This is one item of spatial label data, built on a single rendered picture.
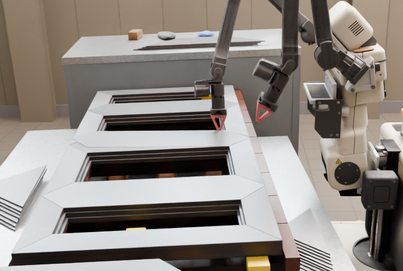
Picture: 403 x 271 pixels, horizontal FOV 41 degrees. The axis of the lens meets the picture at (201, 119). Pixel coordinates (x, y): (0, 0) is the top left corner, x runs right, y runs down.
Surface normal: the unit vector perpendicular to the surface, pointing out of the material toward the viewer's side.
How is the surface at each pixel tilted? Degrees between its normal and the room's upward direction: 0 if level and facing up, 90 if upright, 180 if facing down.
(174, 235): 0
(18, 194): 0
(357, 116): 90
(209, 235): 0
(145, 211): 90
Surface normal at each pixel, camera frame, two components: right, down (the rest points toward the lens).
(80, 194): -0.04, -0.94
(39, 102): -0.07, 0.33
